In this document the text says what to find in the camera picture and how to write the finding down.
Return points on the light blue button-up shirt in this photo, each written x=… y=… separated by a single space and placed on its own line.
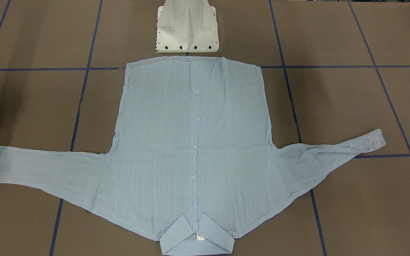
x=192 y=163

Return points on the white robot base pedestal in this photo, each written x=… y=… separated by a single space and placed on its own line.
x=187 y=26

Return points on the brown table cover mat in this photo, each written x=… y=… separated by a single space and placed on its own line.
x=332 y=71

